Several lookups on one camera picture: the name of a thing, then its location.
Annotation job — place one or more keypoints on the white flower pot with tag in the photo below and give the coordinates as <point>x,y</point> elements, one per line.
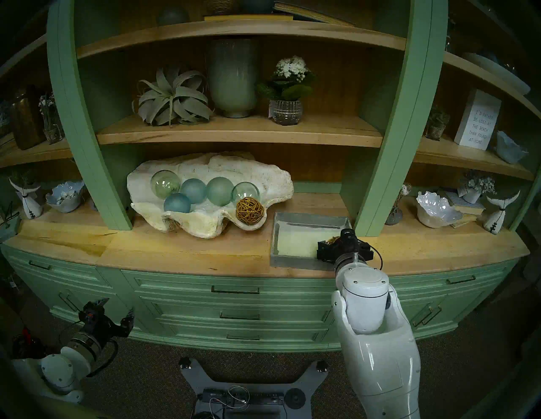
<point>471,196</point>

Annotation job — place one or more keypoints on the dark grey sphere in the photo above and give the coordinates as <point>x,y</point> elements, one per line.
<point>172,16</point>

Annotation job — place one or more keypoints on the frosted green glass ball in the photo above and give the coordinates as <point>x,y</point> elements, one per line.
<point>219,191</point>

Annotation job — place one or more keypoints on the brown wicker ball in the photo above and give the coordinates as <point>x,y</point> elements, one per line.
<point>331,240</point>
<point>249,209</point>

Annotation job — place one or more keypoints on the giant clam shell bowl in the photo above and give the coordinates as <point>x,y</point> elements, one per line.
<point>219,164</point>

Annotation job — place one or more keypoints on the pale blue book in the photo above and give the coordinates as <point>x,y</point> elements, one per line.
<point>469,208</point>

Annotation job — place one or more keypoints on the clear glass ball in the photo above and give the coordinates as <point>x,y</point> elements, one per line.
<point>244,189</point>
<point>165,183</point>

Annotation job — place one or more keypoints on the woven basket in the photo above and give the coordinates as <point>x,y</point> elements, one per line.
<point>224,6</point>

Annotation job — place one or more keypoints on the frosted blue glass ball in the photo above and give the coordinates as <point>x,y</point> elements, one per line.
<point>194,189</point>
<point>176,203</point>

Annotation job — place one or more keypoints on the tan book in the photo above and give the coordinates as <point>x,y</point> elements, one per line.
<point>465,221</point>

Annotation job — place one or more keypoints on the white ruffled bowl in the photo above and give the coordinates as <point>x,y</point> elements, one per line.
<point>437,215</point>

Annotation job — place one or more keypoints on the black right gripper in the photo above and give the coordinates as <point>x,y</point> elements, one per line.
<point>329,252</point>

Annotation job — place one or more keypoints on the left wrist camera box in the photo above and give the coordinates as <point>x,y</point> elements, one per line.
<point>91,317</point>

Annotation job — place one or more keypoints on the large oval platter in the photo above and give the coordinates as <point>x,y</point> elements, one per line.
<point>498,74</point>

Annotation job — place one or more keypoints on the white flowers in glass pot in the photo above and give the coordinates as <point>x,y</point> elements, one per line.
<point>287,112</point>

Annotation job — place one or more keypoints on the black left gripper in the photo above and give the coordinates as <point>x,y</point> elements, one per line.
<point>107,330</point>

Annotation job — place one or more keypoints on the ruffled bowl with shells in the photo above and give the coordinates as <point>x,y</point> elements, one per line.
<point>65,202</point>

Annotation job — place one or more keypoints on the small flowers in glass vase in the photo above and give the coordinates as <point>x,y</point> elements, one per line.
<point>53,134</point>

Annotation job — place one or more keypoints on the green wooden shelf cabinet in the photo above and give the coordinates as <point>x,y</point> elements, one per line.
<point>389,105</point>

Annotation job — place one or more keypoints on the small succulent pot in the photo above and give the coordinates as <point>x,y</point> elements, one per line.
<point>435,131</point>

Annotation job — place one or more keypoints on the thin flat book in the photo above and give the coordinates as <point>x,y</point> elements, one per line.
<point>249,17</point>

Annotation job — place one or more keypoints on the pale blue ruffled bowl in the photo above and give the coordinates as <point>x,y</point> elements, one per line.
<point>511,152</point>

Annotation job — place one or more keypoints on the black electronics box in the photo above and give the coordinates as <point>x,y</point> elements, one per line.
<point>262,400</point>

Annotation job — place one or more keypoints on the pale green ceramic vase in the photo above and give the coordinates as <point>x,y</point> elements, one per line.
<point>232,80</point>

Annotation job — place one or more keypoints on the white text sign block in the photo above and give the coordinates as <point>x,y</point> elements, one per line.
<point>475,122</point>

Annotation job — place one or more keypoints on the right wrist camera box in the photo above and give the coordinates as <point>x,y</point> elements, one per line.
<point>349,238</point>

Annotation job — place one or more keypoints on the grey square tray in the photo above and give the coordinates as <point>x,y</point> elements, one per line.
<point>291,262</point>

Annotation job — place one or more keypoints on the brown glass jar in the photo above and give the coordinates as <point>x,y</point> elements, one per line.
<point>27,122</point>

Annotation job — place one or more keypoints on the grey air plant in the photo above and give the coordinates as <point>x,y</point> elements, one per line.
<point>173,101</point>

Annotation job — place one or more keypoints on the white whale tail figurine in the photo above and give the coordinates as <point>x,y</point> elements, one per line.
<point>496,221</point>
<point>31,207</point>

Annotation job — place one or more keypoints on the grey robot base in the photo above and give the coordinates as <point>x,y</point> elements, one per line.
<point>203,384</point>

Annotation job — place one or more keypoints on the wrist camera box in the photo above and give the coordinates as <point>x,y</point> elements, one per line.
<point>91,317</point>
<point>349,238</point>

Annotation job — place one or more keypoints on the old leaning book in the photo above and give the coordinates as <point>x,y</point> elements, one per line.
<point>315,14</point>

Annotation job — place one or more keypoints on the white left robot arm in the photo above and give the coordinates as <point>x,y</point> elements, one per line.
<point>59,367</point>

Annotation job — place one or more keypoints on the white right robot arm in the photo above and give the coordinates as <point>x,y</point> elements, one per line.
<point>376,359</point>

